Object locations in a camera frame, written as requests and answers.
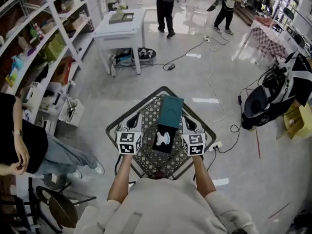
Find person's cream shirt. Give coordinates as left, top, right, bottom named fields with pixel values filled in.
left=73, top=176, right=259, bottom=234

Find brown cardboard box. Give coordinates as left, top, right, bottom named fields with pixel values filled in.
left=52, top=56, right=74, bottom=85

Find green box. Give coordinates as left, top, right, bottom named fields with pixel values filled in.
left=39, top=32, right=67, bottom=62

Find white item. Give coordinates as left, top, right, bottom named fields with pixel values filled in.
left=156, top=131, right=172, bottom=147

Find person's left forearm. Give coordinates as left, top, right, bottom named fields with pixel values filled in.
left=107, top=154, right=135, bottom=204

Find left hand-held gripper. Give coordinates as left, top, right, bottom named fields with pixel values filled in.
left=116, top=112, right=143, bottom=156

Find table with checked cloth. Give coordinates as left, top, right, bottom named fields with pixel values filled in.
left=248, top=20, right=294, bottom=66

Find white table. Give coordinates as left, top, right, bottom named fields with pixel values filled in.
left=92, top=8, right=147, bottom=77

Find black cable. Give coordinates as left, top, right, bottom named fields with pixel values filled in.
left=162, top=38, right=207, bottom=70

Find black and white backpack rig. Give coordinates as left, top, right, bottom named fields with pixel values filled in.
left=240, top=52, right=312, bottom=131

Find white flowers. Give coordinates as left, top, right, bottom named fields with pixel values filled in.
left=111, top=1, right=129, bottom=15

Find black bin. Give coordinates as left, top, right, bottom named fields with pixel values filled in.
left=137, top=46, right=158, bottom=61

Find person's right forearm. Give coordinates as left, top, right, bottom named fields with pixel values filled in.
left=192, top=155, right=217, bottom=200

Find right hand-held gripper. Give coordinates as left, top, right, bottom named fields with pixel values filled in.
left=181, top=116, right=207, bottom=157

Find black box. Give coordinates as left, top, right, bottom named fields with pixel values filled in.
left=152, top=123, right=179, bottom=155

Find black round stool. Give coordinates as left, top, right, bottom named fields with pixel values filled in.
left=35, top=185, right=98, bottom=230

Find teal box lid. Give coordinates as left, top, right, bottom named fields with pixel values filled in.
left=157, top=94, right=185, bottom=131

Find white shelving unit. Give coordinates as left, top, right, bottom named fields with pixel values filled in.
left=0, top=0, right=104, bottom=134

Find white open box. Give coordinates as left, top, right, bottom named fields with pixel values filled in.
left=58, top=98, right=85, bottom=128

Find yellow cardboard box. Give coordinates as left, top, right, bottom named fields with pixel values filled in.
left=283, top=103, right=312, bottom=140

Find black metal lattice table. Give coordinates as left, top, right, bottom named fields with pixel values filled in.
left=105, top=86, right=217, bottom=181

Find white cable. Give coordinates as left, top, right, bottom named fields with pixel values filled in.
left=206, top=40, right=226, bottom=127

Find grey tray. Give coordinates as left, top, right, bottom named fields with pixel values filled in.
left=108, top=12, right=135, bottom=25

